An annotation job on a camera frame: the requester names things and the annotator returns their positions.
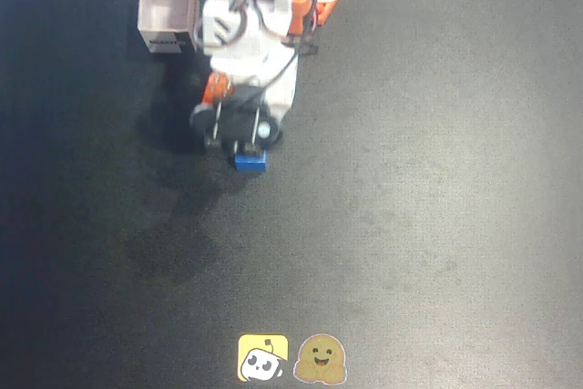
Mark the blue cube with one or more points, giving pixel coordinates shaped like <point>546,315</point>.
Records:
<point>250,164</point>

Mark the hugging face emoji sticker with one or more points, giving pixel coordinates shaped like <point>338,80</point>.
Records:
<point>320,358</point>

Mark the white cardboard box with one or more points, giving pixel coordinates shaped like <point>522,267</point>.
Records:
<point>166,6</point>

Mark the yellow robot sticker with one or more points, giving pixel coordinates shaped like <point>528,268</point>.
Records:
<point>262,357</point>

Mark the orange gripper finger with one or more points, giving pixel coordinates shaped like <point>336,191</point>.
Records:
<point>218,87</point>

